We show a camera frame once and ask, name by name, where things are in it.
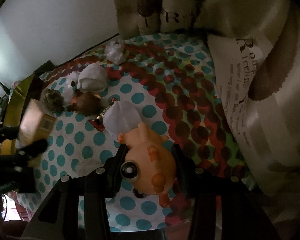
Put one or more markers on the red snack packet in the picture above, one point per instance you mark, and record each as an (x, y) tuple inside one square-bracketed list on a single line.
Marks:
[(97, 122)]

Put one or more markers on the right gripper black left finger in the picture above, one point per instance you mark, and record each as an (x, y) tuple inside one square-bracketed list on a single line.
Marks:
[(111, 177)]

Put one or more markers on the white printed pillow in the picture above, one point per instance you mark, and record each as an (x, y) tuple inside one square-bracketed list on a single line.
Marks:
[(252, 122)]

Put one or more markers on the black wifi router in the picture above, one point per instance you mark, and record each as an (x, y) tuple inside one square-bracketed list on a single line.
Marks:
[(4, 101)]

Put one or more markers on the camouflage sock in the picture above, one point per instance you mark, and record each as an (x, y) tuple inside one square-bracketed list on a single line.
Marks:
[(52, 100)]

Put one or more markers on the white plastic bag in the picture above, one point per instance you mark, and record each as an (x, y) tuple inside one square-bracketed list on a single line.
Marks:
[(114, 51), (87, 166), (70, 86)]

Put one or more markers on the polka dot tablecloth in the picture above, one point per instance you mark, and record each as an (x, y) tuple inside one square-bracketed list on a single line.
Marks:
[(171, 82)]

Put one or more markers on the black power adapter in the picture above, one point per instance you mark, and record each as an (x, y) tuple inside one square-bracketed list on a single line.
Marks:
[(46, 67)]

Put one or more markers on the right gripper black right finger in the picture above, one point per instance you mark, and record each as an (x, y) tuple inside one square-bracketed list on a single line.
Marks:
[(185, 171)]

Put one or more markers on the gold metal tray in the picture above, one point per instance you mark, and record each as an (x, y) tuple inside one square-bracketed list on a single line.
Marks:
[(29, 88)]

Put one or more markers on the yellow medicine box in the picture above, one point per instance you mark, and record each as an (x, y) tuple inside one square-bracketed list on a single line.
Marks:
[(36, 123)]

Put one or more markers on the orange toy pig figure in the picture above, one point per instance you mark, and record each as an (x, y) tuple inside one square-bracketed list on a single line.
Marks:
[(148, 166)]

